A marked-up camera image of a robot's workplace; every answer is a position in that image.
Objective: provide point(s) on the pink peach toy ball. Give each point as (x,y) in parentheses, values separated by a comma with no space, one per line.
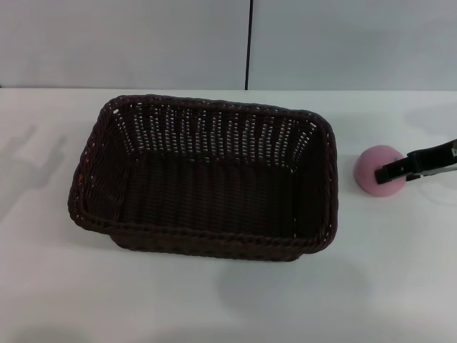
(367,162)

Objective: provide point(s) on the dark brown woven basket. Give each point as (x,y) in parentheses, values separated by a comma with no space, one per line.
(214,193)

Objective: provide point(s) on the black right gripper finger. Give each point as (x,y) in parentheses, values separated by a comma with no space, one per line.
(400,170)
(437,172)

